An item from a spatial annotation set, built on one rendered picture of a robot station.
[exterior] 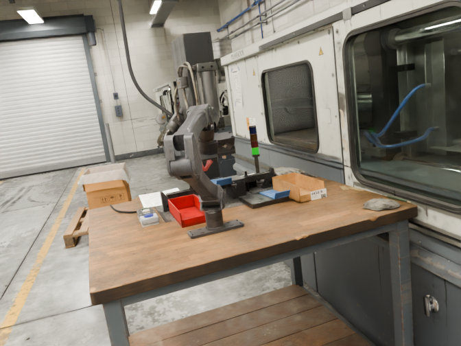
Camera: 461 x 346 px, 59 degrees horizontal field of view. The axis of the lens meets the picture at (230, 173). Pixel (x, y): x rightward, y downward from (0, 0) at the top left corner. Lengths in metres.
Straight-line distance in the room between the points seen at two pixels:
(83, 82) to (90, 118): 0.91
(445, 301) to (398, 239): 0.27
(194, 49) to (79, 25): 8.96
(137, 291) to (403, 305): 0.99
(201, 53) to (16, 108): 9.46
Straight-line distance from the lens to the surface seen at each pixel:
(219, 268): 1.24
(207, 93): 1.78
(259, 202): 1.67
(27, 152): 11.16
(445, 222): 1.52
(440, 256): 1.64
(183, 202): 1.79
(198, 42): 1.88
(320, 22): 2.04
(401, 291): 1.68
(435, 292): 1.71
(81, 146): 10.98
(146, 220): 1.65
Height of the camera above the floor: 1.38
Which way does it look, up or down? 11 degrees down
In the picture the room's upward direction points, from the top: 8 degrees counter-clockwise
